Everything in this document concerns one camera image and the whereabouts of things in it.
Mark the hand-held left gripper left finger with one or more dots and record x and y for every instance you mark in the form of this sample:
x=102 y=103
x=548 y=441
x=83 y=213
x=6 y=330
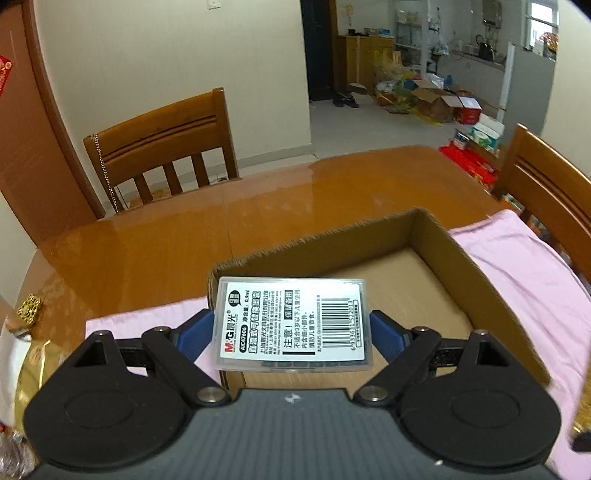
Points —
x=191 y=333

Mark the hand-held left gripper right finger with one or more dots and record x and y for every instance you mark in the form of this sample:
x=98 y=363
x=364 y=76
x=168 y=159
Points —
x=387 y=337

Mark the clear case with white label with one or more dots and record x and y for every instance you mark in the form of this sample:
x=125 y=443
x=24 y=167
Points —
x=295 y=323

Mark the brown cardboard box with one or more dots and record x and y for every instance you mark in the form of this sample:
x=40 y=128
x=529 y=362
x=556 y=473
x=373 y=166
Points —
x=443 y=258
x=434 y=105

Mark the pink cloth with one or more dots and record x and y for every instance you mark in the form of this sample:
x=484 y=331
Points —
x=508 y=258

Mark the gold foil package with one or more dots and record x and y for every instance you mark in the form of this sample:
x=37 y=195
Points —
x=41 y=374

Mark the gold ornament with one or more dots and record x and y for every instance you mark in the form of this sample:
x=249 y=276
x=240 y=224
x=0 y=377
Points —
x=30 y=310

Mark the red flat package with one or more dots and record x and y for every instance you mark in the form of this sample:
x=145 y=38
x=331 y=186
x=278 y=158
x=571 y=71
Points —
x=468 y=164

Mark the white and green carton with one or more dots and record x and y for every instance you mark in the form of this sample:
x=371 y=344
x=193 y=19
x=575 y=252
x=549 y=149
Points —
x=485 y=134

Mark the open brown cardboard box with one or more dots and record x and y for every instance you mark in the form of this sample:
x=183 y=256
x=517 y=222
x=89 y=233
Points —
x=434 y=105

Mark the pair of dark slippers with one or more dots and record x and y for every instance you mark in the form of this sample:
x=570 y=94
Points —
x=345 y=101

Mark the red and white carton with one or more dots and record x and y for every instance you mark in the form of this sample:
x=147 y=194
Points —
x=468 y=111

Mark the brown wooden door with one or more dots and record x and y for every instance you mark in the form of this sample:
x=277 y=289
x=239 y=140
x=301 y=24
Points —
x=41 y=138

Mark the yellow plastic bags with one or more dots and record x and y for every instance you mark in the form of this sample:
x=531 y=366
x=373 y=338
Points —
x=392 y=69

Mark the wooden cabinet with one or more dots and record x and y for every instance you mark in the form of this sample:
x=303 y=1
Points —
x=360 y=60

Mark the grey refrigerator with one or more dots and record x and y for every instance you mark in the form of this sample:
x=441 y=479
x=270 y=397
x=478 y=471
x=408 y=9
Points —
x=526 y=87

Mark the white shelving unit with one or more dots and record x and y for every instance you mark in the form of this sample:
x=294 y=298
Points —
x=411 y=37

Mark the dark kettle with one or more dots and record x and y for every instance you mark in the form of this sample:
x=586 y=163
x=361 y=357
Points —
x=485 y=47

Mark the red door decoration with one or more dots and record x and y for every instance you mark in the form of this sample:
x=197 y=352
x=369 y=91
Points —
x=3 y=74

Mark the window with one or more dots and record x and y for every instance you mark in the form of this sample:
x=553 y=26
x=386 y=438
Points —
x=541 y=21

